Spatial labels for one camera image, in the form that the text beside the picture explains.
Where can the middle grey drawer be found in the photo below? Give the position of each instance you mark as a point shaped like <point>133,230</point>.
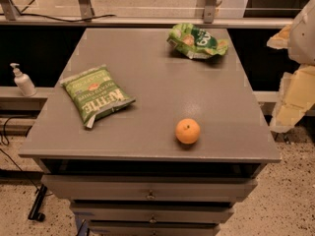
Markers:
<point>156,212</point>

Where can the green jalapeno Kettle chip bag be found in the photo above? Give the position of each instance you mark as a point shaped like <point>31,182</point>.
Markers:
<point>96,94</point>

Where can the grey drawer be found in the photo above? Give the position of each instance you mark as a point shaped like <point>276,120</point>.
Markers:
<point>146,229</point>
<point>156,212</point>
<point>150,189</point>

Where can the orange fruit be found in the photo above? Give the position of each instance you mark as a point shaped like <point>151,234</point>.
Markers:
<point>187,131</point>

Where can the black metal floor bracket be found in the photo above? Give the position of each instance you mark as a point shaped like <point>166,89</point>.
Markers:
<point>35,214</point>

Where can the bottom grey drawer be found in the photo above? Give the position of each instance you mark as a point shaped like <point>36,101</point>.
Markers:
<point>146,229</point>

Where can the white pump bottle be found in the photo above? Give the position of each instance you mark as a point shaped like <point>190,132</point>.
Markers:
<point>23,81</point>

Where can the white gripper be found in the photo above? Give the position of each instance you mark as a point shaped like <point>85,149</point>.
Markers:
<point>303,38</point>

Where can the grey drawer cabinet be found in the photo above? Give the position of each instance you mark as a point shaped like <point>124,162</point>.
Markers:
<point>139,141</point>

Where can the top grey drawer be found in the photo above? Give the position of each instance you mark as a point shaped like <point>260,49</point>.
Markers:
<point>150,189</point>

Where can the green rice chip bag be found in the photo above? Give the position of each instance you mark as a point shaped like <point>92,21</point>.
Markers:
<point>196,43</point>

